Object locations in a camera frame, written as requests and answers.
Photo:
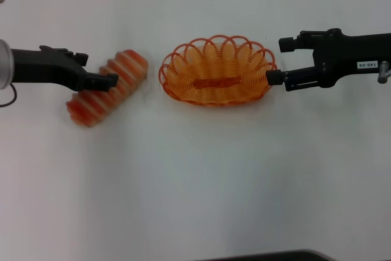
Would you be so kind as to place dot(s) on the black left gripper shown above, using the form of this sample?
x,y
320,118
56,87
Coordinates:
x,y
46,67

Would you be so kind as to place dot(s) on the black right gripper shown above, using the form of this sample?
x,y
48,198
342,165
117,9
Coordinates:
x,y
348,59

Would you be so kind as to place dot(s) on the orange ridged bread loaf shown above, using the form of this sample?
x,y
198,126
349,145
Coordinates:
x,y
119,80

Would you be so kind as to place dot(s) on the orange plastic woven basket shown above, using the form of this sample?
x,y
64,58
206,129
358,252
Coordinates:
x,y
214,77

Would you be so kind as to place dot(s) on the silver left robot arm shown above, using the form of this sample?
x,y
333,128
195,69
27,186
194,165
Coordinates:
x,y
4,65

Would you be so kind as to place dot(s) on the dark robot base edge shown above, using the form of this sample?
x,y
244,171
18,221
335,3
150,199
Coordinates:
x,y
275,256

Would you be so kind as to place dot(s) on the silver knob on right gripper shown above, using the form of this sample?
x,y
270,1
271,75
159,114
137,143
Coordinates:
x,y
384,73

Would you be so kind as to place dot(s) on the white number label sticker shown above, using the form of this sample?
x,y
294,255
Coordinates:
x,y
367,65

